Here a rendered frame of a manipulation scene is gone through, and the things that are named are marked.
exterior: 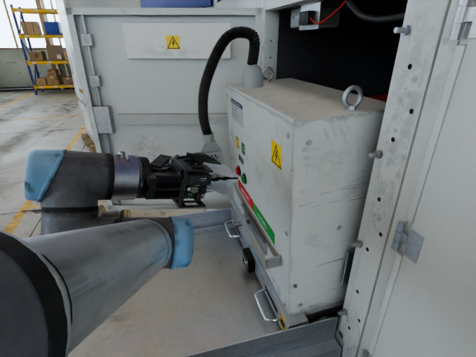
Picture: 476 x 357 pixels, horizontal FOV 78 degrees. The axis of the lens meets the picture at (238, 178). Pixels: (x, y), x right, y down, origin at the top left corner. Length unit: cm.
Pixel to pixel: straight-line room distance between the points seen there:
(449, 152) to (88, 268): 41
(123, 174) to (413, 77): 45
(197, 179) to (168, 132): 68
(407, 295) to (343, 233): 19
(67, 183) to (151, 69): 74
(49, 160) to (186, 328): 55
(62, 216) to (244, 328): 54
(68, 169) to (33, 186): 5
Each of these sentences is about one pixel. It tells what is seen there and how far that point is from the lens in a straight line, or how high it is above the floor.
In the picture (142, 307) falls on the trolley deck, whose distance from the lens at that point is 91.
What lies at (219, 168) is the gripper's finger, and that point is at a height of 125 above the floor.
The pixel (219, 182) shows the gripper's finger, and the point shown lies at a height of 122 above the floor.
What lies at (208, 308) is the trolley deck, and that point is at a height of 82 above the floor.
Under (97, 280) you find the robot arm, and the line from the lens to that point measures 21.
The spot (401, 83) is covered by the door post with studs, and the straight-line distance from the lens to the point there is 53.
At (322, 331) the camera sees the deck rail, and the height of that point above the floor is 86.
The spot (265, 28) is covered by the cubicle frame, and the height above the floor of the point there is 152.
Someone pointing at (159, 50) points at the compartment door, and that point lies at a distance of 110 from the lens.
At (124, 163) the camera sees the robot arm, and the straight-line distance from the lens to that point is 49.
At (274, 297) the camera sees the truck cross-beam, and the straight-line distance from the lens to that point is 81.
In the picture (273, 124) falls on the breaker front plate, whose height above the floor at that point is 134.
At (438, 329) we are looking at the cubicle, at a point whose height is 112.
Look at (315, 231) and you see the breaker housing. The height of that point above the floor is 113.
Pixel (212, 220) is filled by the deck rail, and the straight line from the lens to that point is 116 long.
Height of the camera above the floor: 148
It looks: 25 degrees down
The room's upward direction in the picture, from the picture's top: straight up
